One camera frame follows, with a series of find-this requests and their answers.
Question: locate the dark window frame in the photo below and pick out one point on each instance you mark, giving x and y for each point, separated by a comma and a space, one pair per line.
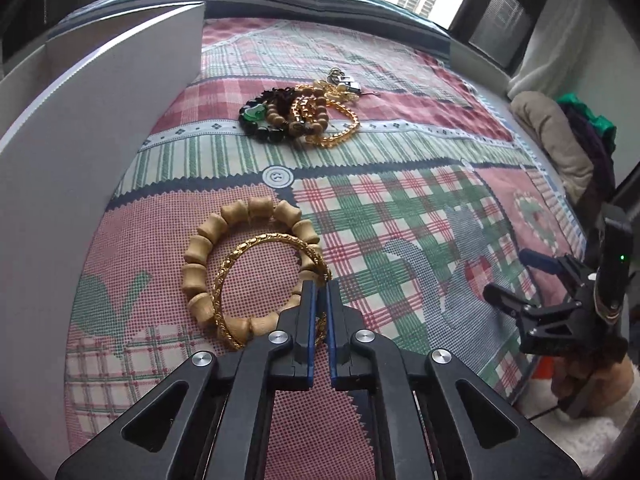
45, 0

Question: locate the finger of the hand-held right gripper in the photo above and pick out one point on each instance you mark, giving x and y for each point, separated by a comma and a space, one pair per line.
505, 300
537, 259

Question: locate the dark striped bedding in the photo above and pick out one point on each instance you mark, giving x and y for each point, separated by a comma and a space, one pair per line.
300, 0

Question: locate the purple garment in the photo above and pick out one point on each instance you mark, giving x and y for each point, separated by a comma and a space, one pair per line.
595, 160

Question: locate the black window frame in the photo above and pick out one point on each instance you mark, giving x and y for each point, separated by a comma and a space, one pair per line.
465, 5

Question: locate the green cloth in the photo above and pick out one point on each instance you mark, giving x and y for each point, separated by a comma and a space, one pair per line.
602, 127

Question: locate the grey window screen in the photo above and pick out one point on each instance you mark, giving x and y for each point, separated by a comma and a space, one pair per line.
500, 20

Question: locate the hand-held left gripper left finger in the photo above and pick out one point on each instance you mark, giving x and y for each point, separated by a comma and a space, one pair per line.
312, 320

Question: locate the gold engraved bangle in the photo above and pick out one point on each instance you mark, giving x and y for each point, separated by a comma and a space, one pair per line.
222, 270

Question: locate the person's right hand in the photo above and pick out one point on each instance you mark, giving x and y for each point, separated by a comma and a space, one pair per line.
612, 375

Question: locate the white fluffy cloth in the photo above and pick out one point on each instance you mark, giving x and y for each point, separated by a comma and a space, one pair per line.
590, 440

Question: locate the white box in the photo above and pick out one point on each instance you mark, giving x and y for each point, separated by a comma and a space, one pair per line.
75, 160

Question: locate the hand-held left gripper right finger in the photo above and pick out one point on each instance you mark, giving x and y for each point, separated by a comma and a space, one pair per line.
331, 330

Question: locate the silver keyring trinket cluster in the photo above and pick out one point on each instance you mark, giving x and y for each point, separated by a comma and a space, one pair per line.
345, 80

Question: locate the white curtain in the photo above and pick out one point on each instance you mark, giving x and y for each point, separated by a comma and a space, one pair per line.
565, 35

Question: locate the beige cloth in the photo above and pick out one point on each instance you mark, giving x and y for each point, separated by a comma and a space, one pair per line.
550, 135

